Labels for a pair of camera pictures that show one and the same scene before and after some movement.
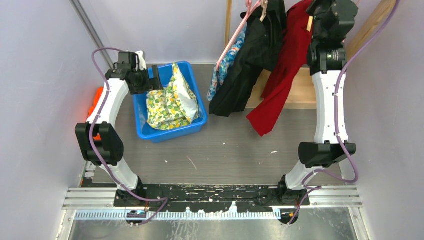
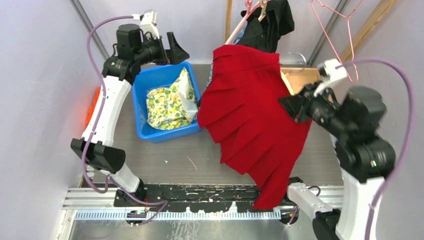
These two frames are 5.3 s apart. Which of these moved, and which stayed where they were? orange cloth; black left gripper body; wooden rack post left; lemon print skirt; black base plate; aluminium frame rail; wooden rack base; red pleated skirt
Moved: wooden rack base; red pleated skirt; black left gripper body
Stayed: orange cloth; wooden rack post left; lemon print skirt; aluminium frame rail; black base plate
